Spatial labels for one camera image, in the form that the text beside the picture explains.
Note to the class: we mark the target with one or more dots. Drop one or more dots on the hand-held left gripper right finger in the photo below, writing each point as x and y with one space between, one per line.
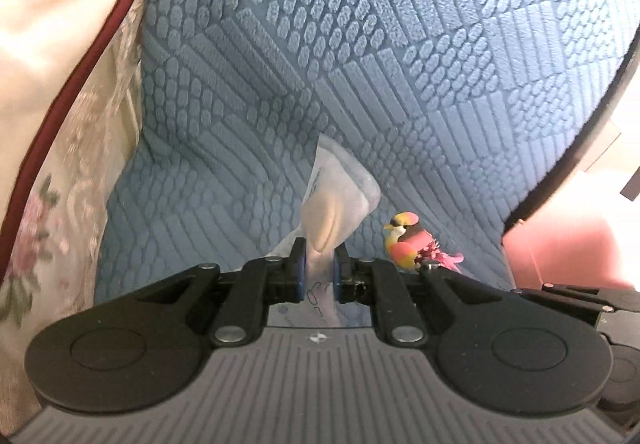
338 274

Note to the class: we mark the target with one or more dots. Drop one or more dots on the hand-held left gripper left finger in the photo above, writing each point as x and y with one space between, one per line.
300 269

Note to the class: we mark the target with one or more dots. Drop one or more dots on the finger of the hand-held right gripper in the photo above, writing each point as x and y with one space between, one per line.
565 300
590 289

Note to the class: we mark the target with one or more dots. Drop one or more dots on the pink box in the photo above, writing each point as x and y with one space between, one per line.
575 249

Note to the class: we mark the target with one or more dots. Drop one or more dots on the clear zip bag with beige toy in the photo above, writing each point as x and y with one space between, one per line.
330 204

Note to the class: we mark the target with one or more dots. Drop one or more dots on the colourful toy bird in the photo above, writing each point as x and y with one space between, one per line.
405 249

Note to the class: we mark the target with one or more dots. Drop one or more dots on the blue textured chair cover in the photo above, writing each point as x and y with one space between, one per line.
350 49

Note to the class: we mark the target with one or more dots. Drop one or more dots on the floral cushion with maroon piping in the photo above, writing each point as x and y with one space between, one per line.
75 149

